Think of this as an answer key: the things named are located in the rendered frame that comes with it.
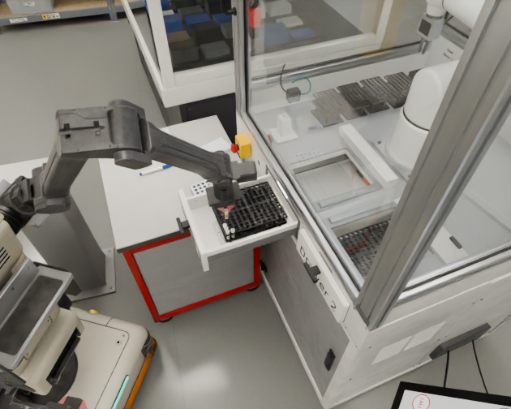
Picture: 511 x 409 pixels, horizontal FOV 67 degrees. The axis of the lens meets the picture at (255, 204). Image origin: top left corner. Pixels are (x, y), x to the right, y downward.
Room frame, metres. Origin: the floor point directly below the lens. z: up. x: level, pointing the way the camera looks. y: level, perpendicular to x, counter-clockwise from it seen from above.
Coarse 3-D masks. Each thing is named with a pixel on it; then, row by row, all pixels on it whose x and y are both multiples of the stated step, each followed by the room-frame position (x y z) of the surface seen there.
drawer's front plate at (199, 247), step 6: (180, 192) 0.91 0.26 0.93; (180, 198) 0.89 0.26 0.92; (186, 204) 0.85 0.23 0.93; (186, 210) 0.83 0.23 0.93; (186, 216) 0.83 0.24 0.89; (192, 216) 0.80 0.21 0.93; (192, 222) 0.78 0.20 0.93; (192, 228) 0.75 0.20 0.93; (192, 234) 0.76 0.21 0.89; (198, 234) 0.73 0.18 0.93; (198, 240) 0.71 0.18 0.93; (198, 246) 0.68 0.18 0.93; (198, 252) 0.71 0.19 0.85; (204, 252) 0.66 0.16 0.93; (204, 258) 0.66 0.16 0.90; (204, 264) 0.66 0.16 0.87; (204, 270) 0.66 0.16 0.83
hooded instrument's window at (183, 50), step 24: (144, 0) 1.61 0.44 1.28; (168, 0) 1.62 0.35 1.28; (192, 0) 1.66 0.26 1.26; (216, 0) 1.70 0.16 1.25; (144, 24) 1.76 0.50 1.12; (168, 24) 1.62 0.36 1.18; (192, 24) 1.65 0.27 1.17; (216, 24) 1.69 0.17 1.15; (192, 48) 1.65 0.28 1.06; (216, 48) 1.69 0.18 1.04
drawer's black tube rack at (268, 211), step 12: (252, 192) 0.93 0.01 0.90; (264, 192) 0.94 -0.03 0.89; (240, 204) 0.88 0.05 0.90; (252, 204) 0.88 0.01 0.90; (264, 204) 0.88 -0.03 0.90; (276, 204) 0.88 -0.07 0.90; (216, 216) 0.85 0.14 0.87; (228, 216) 0.83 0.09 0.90; (240, 216) 0.83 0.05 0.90; (252, 216) 0.83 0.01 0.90; (264, 216) 0.83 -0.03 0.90; (276, 216) 0.83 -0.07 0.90; (240, 228) 0.77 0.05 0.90; (252, 228) 0.80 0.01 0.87; (264, 228) 0.80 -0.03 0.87; (228, 240) 0.75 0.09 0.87
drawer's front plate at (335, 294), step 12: (300, 240) 0.73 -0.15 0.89; (300, 252) 0.72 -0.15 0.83; (312, 252) 0.66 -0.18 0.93; (312, 264) 0.65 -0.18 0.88; (324, 264) 0.62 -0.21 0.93; (324, 276) 0.58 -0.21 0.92; (324, 288) 0.57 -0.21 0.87; (336, 288) 0.54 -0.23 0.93; (336, 300) 0.52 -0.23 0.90; (336, 312) 0.50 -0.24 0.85
